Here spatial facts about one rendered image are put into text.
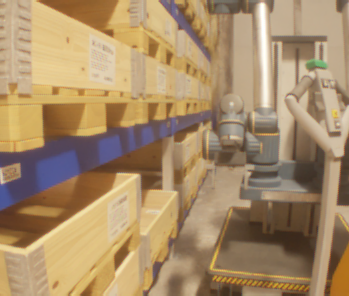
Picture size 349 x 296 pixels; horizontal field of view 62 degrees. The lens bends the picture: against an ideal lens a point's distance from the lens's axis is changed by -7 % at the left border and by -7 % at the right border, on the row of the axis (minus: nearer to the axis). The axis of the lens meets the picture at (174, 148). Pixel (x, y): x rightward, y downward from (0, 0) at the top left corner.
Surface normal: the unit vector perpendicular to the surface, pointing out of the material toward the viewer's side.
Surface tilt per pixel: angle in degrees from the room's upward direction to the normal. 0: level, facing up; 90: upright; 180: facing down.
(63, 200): 90
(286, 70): 90
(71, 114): 90
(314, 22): 90
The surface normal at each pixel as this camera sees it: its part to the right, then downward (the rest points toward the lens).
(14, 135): 0.55, 0.12
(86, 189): -0.21, 0.14
